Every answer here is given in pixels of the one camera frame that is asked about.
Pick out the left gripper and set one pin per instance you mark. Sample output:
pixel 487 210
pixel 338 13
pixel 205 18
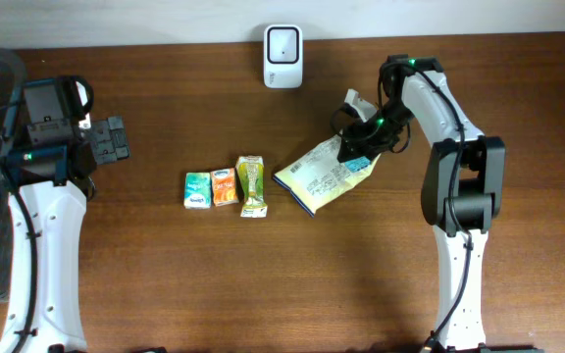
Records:
pixel 113 138

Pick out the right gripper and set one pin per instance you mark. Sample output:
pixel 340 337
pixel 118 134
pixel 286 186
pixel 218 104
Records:
pixel 358 128

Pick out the green yellow snack packet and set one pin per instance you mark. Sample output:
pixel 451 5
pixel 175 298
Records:
pixel 250 170

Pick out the orange tissue pack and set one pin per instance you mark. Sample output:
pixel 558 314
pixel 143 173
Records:
pixel 224 187

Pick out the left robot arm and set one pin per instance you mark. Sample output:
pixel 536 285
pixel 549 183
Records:
pixel 47 174

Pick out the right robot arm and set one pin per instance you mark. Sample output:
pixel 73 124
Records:
pixel 461 192

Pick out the white barcode scanner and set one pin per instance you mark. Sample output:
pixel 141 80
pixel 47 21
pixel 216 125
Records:
pixel 283 56

